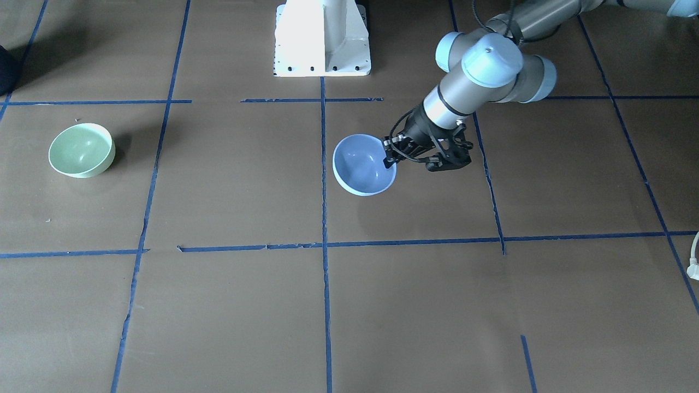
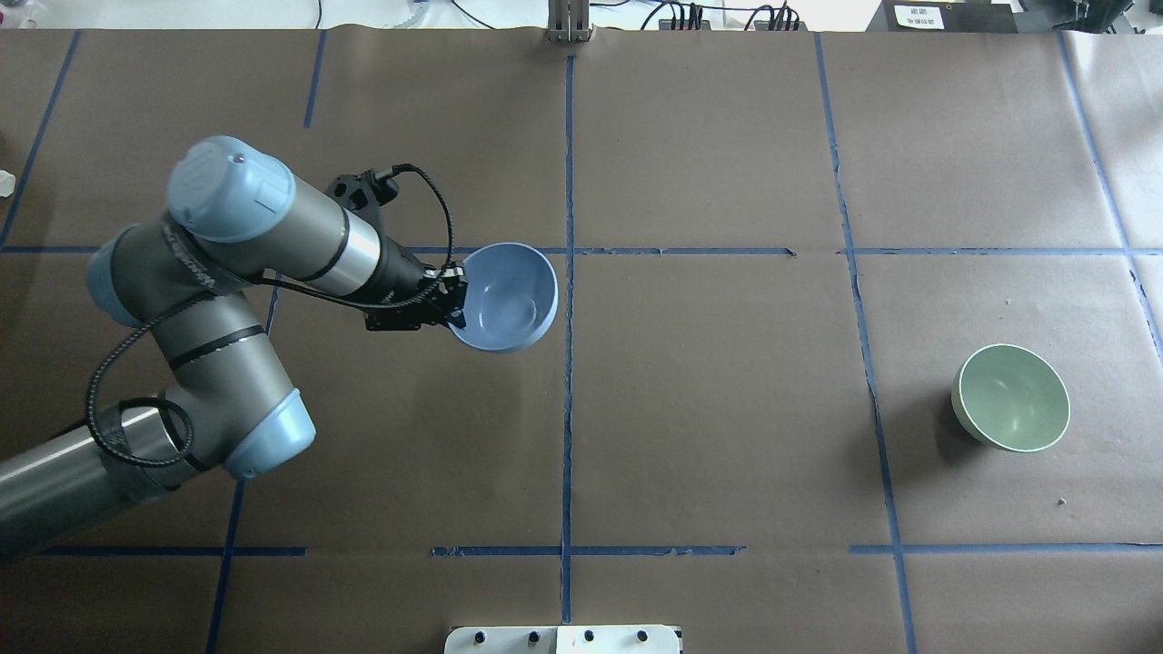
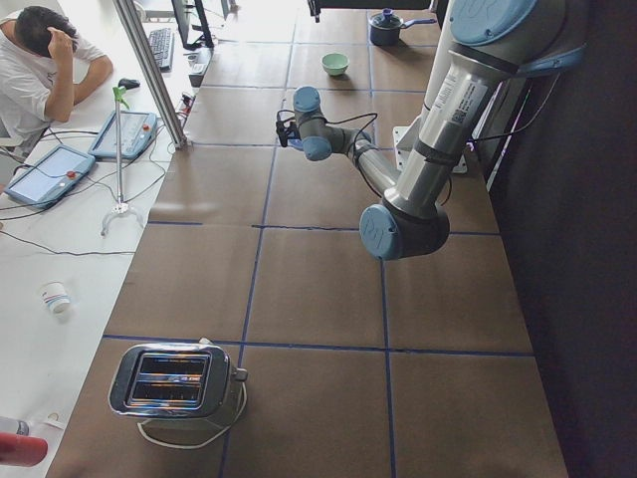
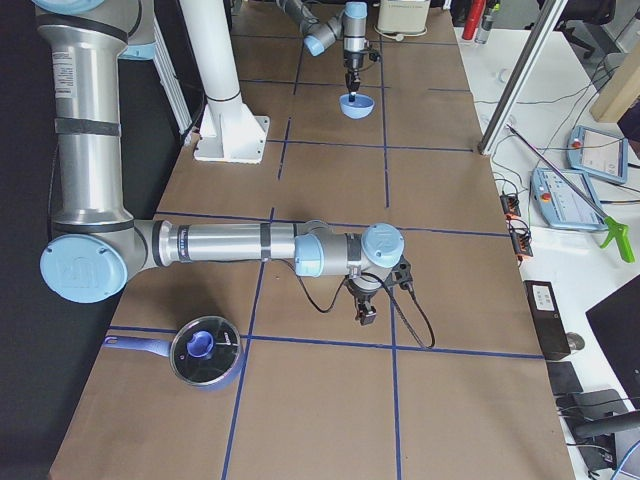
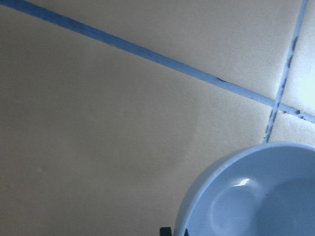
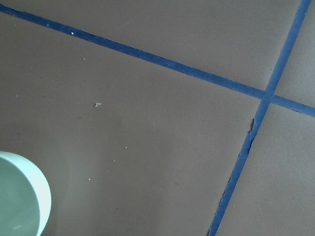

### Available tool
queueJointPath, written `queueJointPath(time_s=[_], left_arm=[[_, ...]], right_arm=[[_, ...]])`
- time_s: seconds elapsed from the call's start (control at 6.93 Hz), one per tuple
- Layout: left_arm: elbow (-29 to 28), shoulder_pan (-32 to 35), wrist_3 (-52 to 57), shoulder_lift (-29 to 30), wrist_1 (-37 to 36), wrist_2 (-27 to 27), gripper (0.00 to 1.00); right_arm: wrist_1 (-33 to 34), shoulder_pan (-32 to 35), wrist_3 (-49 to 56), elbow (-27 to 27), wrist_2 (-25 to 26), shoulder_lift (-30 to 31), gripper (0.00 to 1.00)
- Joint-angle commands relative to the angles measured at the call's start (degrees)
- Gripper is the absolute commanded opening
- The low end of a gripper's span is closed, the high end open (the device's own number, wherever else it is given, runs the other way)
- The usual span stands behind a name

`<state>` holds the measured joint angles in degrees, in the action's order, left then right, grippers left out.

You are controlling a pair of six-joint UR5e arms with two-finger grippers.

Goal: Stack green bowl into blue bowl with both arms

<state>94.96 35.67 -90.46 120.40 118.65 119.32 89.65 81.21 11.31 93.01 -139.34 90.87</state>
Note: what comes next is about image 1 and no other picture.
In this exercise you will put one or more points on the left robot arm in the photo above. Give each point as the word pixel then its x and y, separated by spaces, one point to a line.
pixel 483 66

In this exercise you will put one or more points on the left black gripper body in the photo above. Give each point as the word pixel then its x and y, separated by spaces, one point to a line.
pixel 418 129

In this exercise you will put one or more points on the green bowl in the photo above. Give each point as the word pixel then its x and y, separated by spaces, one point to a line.
pixel 83 150

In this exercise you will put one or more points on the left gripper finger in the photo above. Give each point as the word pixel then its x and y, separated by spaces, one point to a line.
pixel 393 156
pixel 392 142

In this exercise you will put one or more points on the blue bowl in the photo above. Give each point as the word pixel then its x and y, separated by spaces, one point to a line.
pixel 359 168

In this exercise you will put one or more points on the white camera mast base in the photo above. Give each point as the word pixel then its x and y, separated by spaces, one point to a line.
pixel 321 39

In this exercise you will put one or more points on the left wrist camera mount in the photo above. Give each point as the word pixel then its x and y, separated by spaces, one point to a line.
pixel 453 150

